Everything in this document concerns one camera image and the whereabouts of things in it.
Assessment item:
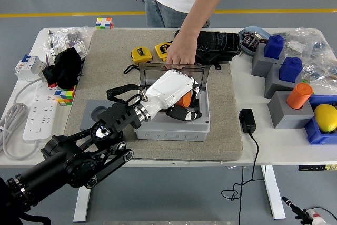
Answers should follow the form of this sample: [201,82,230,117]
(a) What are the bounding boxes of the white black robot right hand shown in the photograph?
[281,195,327,225]

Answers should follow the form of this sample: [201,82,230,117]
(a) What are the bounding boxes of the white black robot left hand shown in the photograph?
[144,69,203,122]

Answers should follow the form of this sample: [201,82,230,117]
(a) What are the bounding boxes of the person's left hand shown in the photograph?
[165,34,200,70]

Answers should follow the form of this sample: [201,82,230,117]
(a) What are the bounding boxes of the orange cylinder battery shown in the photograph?
[286,82,314,110]
[175,92,192,107]

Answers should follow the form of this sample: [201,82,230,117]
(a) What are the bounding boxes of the grey electrical box with lid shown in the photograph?
[133,63,211,141]

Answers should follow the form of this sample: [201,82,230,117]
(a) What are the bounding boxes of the white purple card box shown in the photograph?
[46,40,88,64]

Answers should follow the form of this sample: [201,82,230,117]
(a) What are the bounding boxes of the white table leg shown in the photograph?
[73,185,92,223]
[260,165,286,220]

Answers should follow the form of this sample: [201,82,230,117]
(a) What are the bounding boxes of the black plastic tray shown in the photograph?
[174,30,242,70]

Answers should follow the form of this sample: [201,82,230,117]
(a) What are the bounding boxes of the black table control panel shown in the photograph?
[298,164,337,172]

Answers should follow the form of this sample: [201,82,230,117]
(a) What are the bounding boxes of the white-faced puzzle cube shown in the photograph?
[95,17,115,30]

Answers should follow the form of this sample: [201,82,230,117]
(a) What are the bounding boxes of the grey-brown mat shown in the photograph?
[61,28,243,161]

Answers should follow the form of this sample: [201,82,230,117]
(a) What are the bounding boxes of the dark packets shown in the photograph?
[241,31,267,51]

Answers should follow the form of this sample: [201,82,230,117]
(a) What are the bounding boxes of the blue plastic bin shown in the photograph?
[304,94,337,145]

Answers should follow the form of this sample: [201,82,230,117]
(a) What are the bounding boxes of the light blue tray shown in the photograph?
[238,26,272,57]

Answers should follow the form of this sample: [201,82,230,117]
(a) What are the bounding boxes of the clear bag of metal parts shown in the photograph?
[39,26,95,54]

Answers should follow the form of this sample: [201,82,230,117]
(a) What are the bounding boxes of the grey block holder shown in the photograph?
[264,63,303,99]
[251,43,286,79]
[267,90,315,129]
[78,99,137,132]

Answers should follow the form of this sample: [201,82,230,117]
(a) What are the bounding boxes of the blue bottle-shaped block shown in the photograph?
[279,56,303,83]
[264,35,285,60]

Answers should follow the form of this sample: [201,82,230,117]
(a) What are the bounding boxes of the yellow lemon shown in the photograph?
[314,104,337,133]

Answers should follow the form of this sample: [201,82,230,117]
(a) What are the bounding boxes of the black cloth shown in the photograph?
[42,48,83,90]

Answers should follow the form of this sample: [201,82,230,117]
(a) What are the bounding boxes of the colourful puzzle cube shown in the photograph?
[54,85,77,106]

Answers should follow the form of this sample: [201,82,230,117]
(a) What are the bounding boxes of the clear bag of white parts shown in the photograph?
[283,26,321,58]

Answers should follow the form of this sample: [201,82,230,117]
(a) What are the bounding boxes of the white blue circuit breaker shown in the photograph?
[14,54,48,82]

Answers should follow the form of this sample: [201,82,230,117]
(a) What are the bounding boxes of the white power strip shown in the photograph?
[22,82,60,141]

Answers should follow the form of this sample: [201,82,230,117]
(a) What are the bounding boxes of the clear bag of dark parts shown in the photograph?
[301,35,337,89]

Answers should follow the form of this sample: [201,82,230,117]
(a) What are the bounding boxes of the yellow tape measure with strap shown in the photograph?
[124,47,153,75]

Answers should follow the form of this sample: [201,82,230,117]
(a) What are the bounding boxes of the black power adapter with cord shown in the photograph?
[220,108,266,225]

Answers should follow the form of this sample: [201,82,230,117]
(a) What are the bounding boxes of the white power cable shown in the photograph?
[0,76,47,160]

